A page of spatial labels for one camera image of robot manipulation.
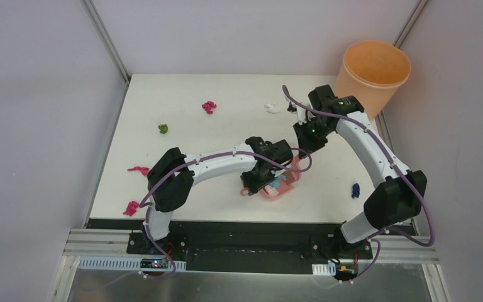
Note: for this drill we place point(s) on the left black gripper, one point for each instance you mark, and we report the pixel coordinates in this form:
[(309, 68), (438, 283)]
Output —
[(254, 180)]

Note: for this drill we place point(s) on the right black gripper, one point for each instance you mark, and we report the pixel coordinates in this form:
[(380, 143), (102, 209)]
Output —
[(305, 143)]

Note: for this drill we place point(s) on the pink dustpan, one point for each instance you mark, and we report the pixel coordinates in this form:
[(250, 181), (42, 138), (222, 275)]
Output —
[(272, 187)]

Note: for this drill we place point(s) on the white paper scrap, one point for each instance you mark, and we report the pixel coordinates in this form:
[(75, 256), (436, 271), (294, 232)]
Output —
[(272, 108)]

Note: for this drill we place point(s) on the orange plastic bucket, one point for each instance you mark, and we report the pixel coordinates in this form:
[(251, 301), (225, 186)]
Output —
[(372, 71)]

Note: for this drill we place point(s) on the cyan paper scrap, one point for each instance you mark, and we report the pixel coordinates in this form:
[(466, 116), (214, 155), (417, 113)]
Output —
[(276, 182)]

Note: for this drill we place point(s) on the pink hand brush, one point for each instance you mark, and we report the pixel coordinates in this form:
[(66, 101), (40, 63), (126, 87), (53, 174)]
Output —
[(293, 168)]

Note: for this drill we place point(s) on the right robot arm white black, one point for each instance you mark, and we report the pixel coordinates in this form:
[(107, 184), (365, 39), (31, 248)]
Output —
[(398, 191)]

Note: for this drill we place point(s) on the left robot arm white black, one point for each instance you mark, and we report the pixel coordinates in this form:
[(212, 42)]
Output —
[(171, 179)]

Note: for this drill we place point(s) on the dark blue paper scrap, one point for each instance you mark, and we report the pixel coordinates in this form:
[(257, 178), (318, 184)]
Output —
[(355, 191)]

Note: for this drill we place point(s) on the magenta paper scrap top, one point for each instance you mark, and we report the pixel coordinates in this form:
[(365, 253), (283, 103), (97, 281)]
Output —
[(209, 107)]

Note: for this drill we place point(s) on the green paper scrap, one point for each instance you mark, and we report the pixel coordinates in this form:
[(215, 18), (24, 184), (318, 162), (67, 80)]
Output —
[(163, 128)]

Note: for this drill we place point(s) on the magenta paper scrap left edge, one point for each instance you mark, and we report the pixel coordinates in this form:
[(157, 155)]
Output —
[(142, 170)]

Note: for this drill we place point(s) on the right circuit board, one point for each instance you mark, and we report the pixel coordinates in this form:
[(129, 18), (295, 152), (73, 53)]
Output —
[(346, 273)]

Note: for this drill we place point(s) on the circuit board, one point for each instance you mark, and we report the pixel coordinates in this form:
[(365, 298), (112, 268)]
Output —
[(346, 273), (154, 263)]

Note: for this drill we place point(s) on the magenta paper scrap bottom left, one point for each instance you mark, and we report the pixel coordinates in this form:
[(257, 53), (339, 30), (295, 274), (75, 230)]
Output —
[(131, 208)]

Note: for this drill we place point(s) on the left circuit board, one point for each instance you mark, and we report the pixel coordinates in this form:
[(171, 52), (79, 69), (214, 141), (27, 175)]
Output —
[(154, 263)]

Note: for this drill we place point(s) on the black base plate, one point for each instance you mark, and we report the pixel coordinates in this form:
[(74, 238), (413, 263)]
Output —
[(240, 247)]

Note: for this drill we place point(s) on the right white cable duct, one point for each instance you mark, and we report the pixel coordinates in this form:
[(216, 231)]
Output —
[(328, 269)]

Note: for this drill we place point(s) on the white cable duct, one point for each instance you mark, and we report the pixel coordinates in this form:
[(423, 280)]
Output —
[(328, 269), (124, 264)]

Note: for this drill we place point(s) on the aluminium frame rail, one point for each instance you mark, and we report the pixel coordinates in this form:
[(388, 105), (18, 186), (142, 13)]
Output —
[(391, 249)]

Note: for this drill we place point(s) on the left white cable duct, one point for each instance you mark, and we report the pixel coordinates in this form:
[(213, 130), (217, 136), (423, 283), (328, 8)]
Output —
[(124, 264)]

